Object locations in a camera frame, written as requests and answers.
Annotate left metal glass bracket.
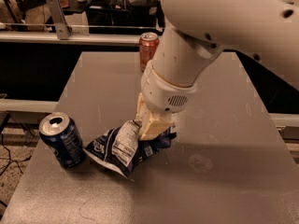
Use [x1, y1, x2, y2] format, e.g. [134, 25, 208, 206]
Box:
[46, 0, 70, 40]

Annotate metal barrier rail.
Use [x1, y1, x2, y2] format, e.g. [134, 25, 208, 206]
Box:
[0, 32, 139, 47]

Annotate blue pepsi can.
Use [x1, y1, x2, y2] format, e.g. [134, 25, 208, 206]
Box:
[39, 112, 85, 168]

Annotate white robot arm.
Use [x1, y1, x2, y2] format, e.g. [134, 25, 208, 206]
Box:
[136, 0, 299, 140]

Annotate orange soda can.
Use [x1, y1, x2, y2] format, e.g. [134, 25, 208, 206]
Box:
[139, 32, 159, 71]

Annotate blue chip bag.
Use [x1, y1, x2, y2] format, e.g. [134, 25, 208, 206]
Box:
[83, 120, 177, 178]

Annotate black floor cables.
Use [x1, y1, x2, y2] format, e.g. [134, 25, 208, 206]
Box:
[0, 133, 32, 177]

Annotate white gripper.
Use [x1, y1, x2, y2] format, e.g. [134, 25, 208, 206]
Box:
[136, 61, 197, 141]

